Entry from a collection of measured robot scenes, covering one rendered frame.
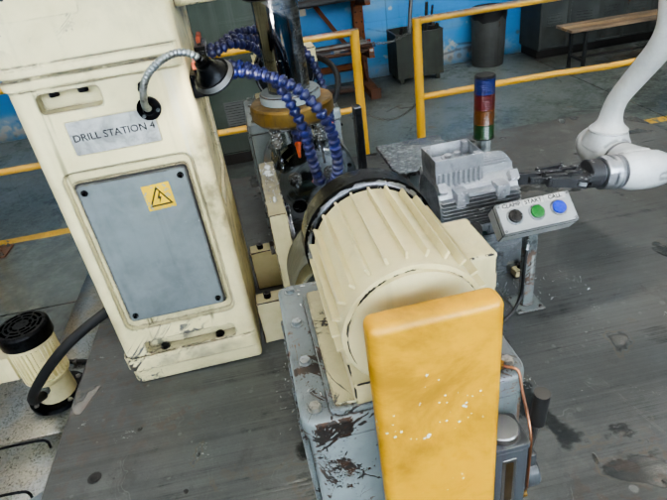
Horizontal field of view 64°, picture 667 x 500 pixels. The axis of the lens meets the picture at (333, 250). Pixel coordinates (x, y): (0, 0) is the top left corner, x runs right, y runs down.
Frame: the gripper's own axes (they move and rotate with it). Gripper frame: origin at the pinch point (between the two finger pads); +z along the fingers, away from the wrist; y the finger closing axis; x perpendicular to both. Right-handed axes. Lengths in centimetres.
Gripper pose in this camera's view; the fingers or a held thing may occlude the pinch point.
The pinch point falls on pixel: (526, 178)
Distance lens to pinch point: 146.5
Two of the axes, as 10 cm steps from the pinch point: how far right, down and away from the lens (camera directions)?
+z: -9.8, 0.9, -1.7
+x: -0.1, 8.6, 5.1
